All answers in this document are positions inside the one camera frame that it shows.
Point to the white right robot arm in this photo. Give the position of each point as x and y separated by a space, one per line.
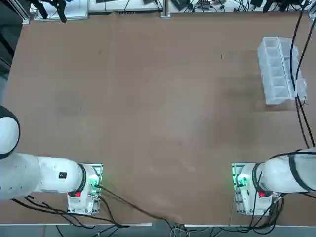
276 175

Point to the aluminium profile post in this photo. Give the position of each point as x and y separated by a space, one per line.
165 8

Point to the transparent compartment box with lid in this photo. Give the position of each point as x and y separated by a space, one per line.
274 74

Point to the white flat board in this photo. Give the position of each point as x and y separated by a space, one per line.
118 6
74 10

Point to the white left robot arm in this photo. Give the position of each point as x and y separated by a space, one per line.
49 175

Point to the black pronged stand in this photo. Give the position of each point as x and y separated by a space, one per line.
42 10
61 13

